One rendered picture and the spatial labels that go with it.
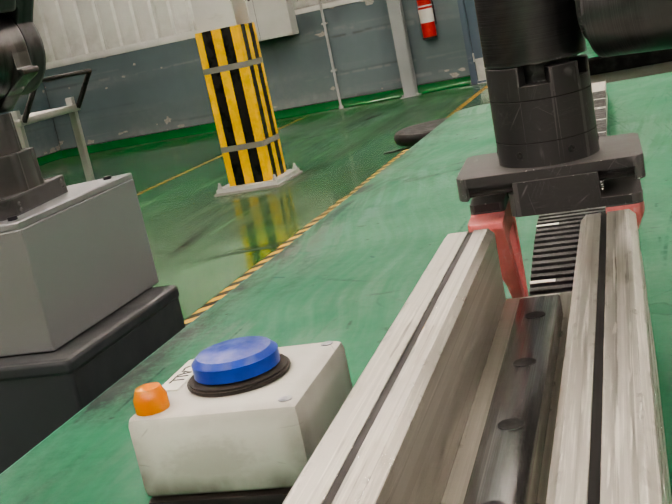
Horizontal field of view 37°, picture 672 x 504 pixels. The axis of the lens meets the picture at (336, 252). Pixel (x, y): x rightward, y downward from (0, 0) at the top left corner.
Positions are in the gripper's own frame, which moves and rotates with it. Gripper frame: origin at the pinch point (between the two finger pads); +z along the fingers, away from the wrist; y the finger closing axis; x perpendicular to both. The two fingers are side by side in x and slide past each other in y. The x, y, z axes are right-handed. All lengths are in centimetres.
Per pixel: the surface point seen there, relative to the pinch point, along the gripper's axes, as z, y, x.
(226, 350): -6.2, -14.1, -18.7
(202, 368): -6.0, -14.8, -20.1
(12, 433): 8.6, -45.3, 6.8
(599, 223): -7.2, 2.5, -9.0
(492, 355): -3.4, -2.8, -15.3
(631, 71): 15, 10, 208
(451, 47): 77, -157, 1100
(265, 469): -2.2, -11.9, -22.6
